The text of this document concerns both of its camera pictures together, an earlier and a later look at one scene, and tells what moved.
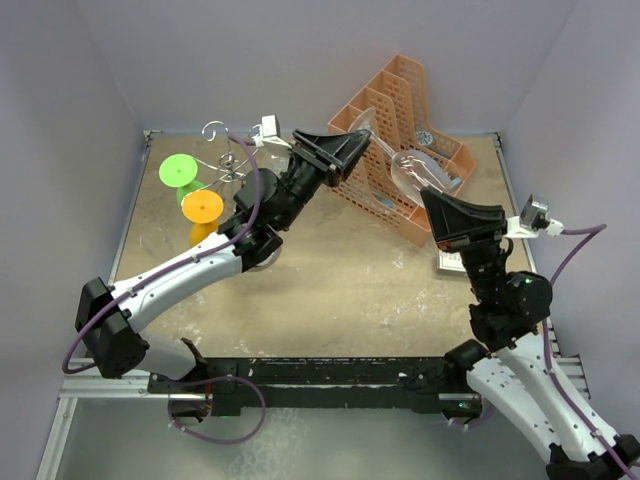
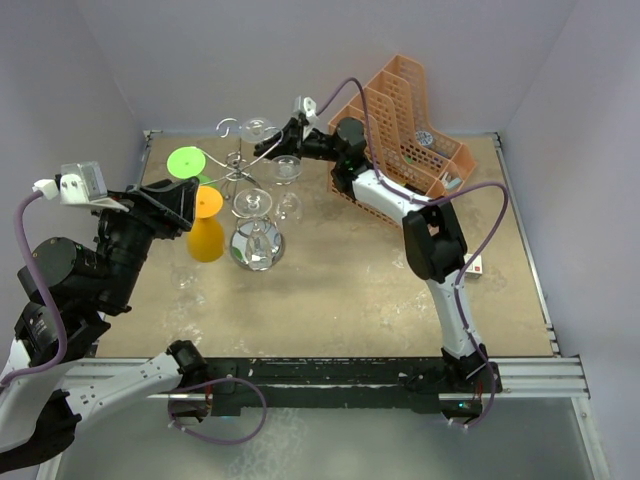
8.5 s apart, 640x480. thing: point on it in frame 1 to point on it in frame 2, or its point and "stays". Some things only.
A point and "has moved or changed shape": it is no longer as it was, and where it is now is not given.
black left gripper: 334,155 to 167,206
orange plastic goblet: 202,209 stays
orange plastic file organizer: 392,107 stays
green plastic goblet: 179,171 has moved or changed shape
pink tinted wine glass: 410,170 has moved or changed shape
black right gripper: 454,223 to 290,141
